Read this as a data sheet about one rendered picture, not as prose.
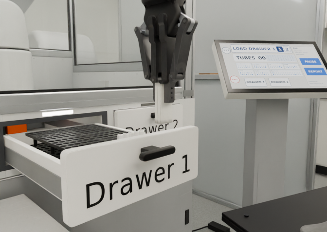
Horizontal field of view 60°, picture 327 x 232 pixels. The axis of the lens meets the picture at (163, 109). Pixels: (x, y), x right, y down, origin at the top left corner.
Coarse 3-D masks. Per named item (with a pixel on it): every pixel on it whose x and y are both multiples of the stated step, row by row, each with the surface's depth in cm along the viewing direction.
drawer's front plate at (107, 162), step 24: (96, 144) 43; (120, 144) 45; (144, 144) 48; (168, 144) 53; (192, 144) 58; (72, 168) 39; (96, 168) 42; (120, 168) 45; (144, 168) 49; (192, 168) 58; (72, 192) 40; (96, 192) 42; (120, 192) 46; (144, 192) 49; (72, 216) 40; (96, 216) 43
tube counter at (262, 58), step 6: (258, 54) 130; (264, 54) 130; (270, 54) 131; (276, 54) 131; (282, 54) 132; (264, 60) 128; (270, 60) 129; (276, 60) 129; (282, 60) 129; (288, 60) 130; (294, 60) 130
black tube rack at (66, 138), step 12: (36, 132) 67; (48, 132) 66; (60, 132) 67; (72, 132) 67; (84, 132) 66; (96, 132) 66; (108, 132) 67; (120, 132) 66; (36, 144) 65; (48, 144) 56; (60, 144) 55; (72, 144) 55; (84, 144) 54
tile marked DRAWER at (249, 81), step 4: (244, 80) 120; (248, 80) 120; (252, 80) 121; (256, 80) 121; (260, 80) 121; (264, 80) 121; (248, 84) 119; (252, 84) 119; (256, 84) 120; (260, 84) 120; (264, 84) 120
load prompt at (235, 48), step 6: (234, 48) 130; (240, 48) 131; (246, 48) 131; (252, 48) 132; (258, 48) 132; (264, 48) 133; (270, 48) 133; (276, 48) 134; (282, 48) 134; (288, 48) 134
